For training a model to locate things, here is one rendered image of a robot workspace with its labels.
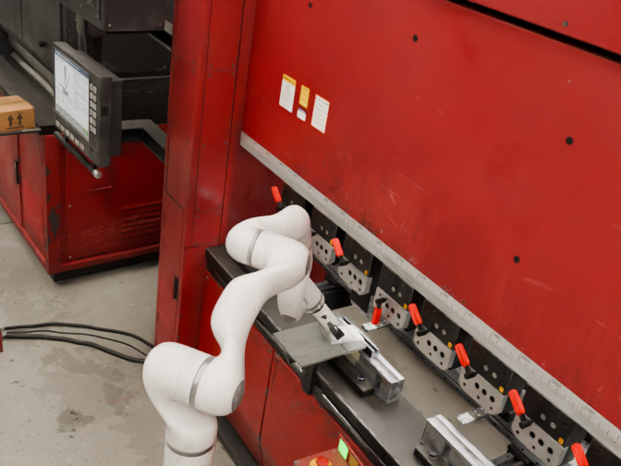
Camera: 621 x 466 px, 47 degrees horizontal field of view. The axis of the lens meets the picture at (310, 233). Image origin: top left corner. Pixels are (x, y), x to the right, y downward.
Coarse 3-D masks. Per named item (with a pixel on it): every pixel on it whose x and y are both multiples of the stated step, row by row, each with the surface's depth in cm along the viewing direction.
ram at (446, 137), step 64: (256, 0) 259; (320, 0) 227; (384, 0) 202; (448, 0) 183; (256, 64) 266; (320, 64) 232; (384, 64) 206; (448, 64) 185; (512, 64) 168; (576, 64) 154; (256, 128) 273; (384, 128) 210; (448, 128) 188; (512, 128) 171; (576, 128) 156; (320, 192) 244; (384, 192) 215; (448, 192) 192; (512, 192) 174; (576, 192) 159; (384, 256) 219; (448, 256) 196; (512, 256) 177; (576, 256) 161; (512, 320) 180; (576, 320) 164; (576, 384) 167
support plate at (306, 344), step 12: (312, 324) 245; (276, 336) 236; (288, 336) 237; (300, 336) 238; (312, 336) 239; (288, 348) 231; (300, 348) 232; (312, 348) 233; (324, 348) 234; (336, 348) 235; (348, 348) 236; (360, 348) 237; (300, 360) 227; (312, 360) 228; (324, 360) 230
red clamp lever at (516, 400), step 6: (510, 390) 179; (516, 390) 179; (510, 396) 179; (516, 396) 179; (516, 402) 178; (516, 408) 178; (522, 408) 178; (522, 414) 178; (522, 420) 178; (528, 420) 178; (522, 426) 177; (528, 426) 177
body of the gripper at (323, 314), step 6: (324, 300) 228; (324, 306) 227; (318, 312) 227; (324, 312) 227; (330, 312) 229; (318, 318) 227; (324, 318) 229; (330, 318) 229; (324, 324) 229; (336, 324) 231
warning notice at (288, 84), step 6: (288, 78) 249; (282, 84) 253; (288, 84) 250; (294, 84) 247; (282, 90) 254; (288, 90) 250; (294, 90) 247; (282, 96) 254; (288, 96) 251; (282, 102) 255; (288, 102) 251; (288, 108) 252
